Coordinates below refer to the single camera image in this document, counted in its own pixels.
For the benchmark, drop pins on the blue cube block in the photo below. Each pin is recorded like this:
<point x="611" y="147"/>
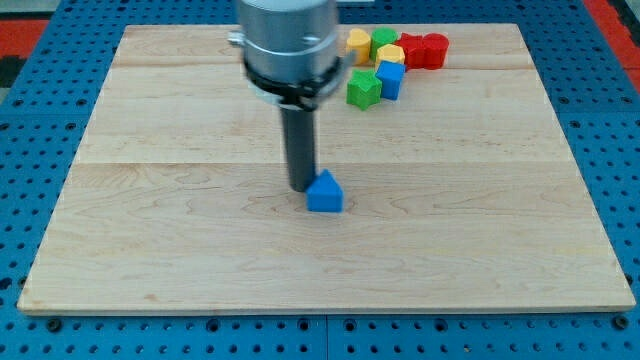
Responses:
<point x="391" y="76"/>

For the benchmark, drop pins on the yellow heart block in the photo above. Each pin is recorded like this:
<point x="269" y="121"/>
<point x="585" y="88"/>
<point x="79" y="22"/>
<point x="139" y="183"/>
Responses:
<point x="358" y="43"/>

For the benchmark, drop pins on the green star block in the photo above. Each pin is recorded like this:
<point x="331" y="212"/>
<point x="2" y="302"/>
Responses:
<point x="363" y="89"/>

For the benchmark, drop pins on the red cylinder block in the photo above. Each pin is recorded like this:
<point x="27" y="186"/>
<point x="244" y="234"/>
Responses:
<point x="435" y="50"/>

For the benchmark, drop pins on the wooden board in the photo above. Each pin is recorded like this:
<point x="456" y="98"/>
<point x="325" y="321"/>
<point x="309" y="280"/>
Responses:
<point x="461" y="197"/>

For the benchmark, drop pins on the blue triangle block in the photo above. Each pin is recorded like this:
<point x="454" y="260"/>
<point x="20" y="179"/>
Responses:
<point x="325" y="194"/>

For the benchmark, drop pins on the red star block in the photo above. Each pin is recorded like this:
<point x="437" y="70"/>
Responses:
<point x="414" y="50"/>

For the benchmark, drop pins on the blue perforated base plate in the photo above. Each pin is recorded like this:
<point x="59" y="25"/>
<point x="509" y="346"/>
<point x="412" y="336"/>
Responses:
<point x="48" y="107"/>

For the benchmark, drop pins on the green cylinder block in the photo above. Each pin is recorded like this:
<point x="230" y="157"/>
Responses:
<point x="381" y="36"/>

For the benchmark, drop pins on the yellow hexagon block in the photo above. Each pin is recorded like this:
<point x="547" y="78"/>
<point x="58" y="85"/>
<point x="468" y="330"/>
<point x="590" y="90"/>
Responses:
<point x="390" y="53"/>

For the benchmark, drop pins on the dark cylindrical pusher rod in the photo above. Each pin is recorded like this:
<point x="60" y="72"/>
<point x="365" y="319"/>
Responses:
<point x="299" y="142"/>

